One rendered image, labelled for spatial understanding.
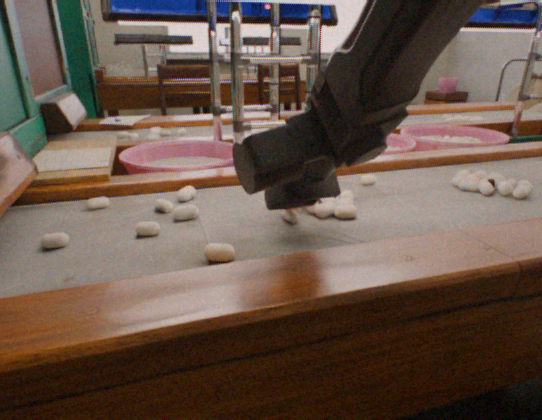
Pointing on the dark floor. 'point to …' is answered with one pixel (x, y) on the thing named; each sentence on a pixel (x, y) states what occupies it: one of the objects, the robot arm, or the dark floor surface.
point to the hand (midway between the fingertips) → (282, 201)
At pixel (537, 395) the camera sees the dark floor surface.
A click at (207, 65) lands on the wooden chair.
